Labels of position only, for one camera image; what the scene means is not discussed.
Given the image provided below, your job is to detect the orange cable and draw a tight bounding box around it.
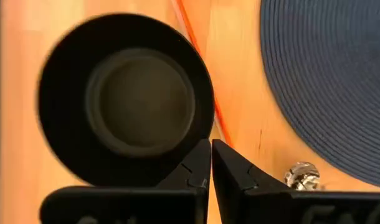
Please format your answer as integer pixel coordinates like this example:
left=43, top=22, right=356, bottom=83
left=171, top=0, right=234, bottom=147

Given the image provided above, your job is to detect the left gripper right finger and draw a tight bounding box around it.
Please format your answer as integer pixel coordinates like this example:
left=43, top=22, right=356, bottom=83
left=211, top=138, right=380, bottom=224

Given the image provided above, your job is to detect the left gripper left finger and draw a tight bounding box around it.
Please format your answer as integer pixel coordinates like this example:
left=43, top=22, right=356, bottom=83
left=39, top=138, right=212, bottom=224

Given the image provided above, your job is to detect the dark round plate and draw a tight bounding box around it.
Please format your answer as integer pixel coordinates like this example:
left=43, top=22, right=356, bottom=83
left=259, top=0, right=380, bottom=189

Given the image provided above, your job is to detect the black round bowl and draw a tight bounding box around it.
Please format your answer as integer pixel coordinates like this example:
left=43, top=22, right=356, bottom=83
left=36, top=12, right=216, bottom=188

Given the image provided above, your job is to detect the orange-handled metal spoon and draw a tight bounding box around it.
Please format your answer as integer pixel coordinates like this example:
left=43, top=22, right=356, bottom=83
left=283, top=161, right=321, bottom=191

